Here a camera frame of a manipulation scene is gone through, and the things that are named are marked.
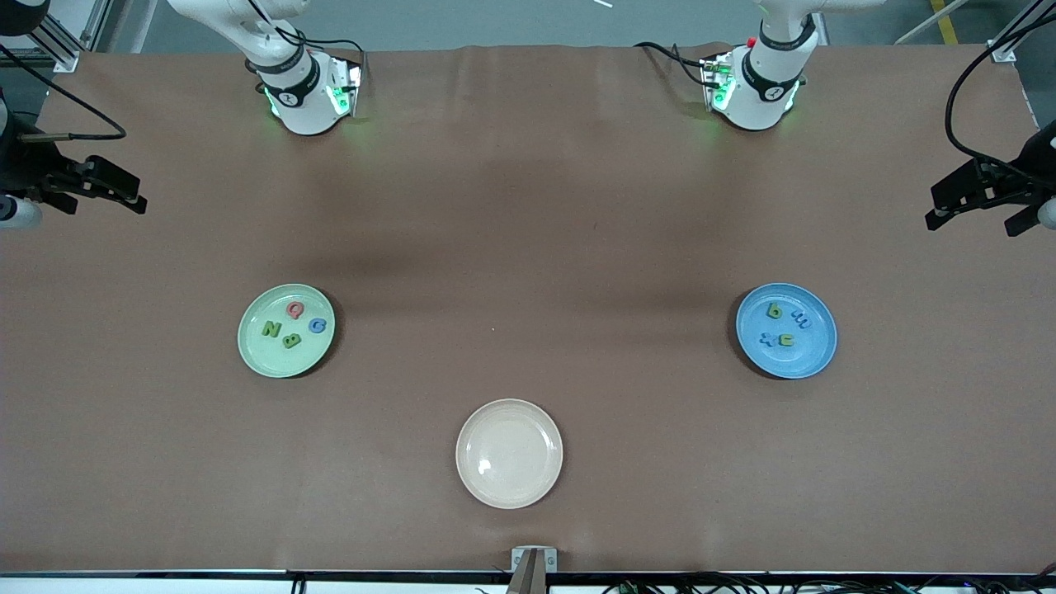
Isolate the tan mounting post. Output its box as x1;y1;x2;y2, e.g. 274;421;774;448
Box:
505;550;549;594

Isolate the beige plate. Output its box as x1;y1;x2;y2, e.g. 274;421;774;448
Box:
455;398;564;510

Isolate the black base cable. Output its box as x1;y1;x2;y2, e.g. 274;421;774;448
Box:
633;40;712;90
276;21;366;71

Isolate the metal bracket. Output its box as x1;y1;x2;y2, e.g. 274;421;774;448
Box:
511;546;559;573

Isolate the aluminium frame post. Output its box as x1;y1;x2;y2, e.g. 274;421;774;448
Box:
33;0;114;74
988;0;1056;64

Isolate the green plate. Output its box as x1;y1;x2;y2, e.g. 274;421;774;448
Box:
237;284;336;380

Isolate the brown table mat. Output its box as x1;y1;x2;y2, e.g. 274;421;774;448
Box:
0;43;1056;576

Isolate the blue plate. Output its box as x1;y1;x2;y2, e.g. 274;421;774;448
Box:
736;283;838;380

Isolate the black cable tangle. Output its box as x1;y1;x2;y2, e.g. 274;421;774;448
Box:
601;576;1056;594

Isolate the white table rail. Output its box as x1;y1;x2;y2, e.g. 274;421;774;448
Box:
0;577;1056;594

